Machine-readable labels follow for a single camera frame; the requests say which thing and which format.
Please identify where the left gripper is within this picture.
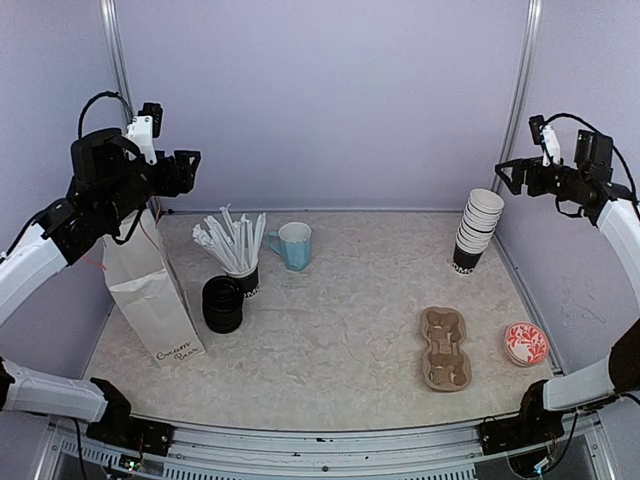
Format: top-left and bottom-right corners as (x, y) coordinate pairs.
(100, 148), (201, 226)

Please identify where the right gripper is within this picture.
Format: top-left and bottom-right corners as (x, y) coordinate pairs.
(497, 155), (588, 200)

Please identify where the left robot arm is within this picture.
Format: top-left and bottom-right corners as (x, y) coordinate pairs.
(1, 128), (201, 445)

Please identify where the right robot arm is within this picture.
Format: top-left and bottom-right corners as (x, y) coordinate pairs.
(495, 126), (639, 444)

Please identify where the stack of paper cups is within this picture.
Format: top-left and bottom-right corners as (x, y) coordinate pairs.
(452, 189), (504, 275)

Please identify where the bundle of white wrapped straws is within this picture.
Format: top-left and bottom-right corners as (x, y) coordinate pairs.
(192, 204), (267, 274)

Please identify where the white paper bag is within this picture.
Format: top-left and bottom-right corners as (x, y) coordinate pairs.
(102, 210), (206, 367)

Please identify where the black cup holding straws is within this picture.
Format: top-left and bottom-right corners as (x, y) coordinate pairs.
(225, 264), (259, 299)

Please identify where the light blue ceramic mug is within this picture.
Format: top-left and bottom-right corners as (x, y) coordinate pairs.
(267, 222), (312, 272)

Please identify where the stack of black lids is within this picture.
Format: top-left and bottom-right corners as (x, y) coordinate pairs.
(202, 275), (244, 334)

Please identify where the red patterned white bowl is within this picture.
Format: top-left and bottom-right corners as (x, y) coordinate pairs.
(504, 322), (550, 367)

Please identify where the brown cardboard cup carrier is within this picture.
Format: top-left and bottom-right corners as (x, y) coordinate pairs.
(420, 306), (472, 393)

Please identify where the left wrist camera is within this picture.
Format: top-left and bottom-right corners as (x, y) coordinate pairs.
(125, 102), (163, 165)

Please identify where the right aluminium post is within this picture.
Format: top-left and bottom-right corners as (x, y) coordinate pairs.
(498, 0), (544, 164)

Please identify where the aluminium post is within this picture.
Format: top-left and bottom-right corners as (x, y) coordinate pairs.
(99, 0), (134, 125)
(498, 0), (544, 164)

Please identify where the left aluminium post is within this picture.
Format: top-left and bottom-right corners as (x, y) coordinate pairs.
(99, 0), (134, 125)

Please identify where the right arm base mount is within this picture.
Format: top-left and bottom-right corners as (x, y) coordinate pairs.
(478, 380), (564, 455)

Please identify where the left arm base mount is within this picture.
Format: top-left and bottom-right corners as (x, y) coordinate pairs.
(86, 378), (175, 457)

